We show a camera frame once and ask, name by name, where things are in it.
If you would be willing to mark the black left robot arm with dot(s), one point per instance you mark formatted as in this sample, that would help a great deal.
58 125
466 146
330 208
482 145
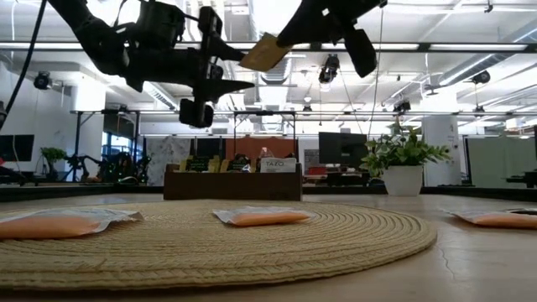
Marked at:
96 38

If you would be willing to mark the black metal table frame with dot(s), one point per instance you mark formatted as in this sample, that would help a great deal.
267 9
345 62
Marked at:
84 192

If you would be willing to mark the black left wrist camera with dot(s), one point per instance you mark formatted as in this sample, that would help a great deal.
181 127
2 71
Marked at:
161 23

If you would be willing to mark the black office desk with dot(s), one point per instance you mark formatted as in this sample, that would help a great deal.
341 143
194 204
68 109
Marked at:
526 179

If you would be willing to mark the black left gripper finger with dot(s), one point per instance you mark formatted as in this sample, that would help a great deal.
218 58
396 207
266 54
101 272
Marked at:
222 89
224 51

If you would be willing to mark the brown wooden organizer box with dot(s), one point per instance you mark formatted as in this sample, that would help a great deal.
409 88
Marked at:
233 186

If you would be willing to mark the small background potted plant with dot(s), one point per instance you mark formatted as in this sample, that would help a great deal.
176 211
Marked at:
53 154

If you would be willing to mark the orange partition panel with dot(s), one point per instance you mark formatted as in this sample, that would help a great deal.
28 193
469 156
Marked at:
251 147

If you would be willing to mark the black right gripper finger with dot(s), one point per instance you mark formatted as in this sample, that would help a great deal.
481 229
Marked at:
306 29

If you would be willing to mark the grey patterned partition panel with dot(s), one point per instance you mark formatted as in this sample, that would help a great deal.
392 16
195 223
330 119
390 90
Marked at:
168 161

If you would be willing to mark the black background robot rig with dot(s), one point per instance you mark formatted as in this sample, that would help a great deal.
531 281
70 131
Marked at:
117 168

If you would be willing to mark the yellow black tea packets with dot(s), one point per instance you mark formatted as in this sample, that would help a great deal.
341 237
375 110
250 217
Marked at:
198 163

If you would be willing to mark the green plant in white pot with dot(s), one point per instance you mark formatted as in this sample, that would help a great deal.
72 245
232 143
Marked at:
403 180

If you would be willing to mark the white room pillar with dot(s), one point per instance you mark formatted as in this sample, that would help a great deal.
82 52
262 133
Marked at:
442 142

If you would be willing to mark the pale green partition panel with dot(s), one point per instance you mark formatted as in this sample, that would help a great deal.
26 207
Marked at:
495 159

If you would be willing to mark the black computer monitor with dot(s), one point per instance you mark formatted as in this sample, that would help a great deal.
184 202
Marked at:
342 149
17 147

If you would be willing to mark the dark partition panel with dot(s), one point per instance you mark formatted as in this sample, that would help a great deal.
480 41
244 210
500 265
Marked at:
210 147

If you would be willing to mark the round woven straw placemat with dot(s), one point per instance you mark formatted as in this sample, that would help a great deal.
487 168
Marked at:
210 251

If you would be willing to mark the black ceiling spotlight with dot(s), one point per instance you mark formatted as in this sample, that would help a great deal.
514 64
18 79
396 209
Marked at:
329 69
402 105
42 80
481 76

